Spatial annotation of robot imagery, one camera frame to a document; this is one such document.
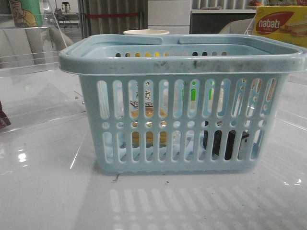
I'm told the packaged bread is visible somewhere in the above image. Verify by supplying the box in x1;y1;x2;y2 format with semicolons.
129;89;169;148

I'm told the black tissue pack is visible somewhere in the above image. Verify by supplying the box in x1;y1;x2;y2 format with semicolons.
200;120;250;161

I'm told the light blue plastic basket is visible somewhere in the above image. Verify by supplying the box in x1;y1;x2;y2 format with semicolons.
59;34;307;173

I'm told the white paper cup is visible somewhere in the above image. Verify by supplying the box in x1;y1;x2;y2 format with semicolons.
123;29;169;36

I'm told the white cabinet in background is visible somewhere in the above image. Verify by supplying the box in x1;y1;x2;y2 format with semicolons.
147;0;192;34

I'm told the clear acrylic shelf left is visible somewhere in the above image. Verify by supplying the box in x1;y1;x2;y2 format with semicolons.
0;0;85;133

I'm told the dark red snack packet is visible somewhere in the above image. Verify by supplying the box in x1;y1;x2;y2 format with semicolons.
0;102;11;129

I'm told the yellow nabati wafer box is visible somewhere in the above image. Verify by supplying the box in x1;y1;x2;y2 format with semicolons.
255;6;307;35

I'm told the green yellow cartoon can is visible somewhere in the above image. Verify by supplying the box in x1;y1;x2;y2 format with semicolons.
10;0;43;27

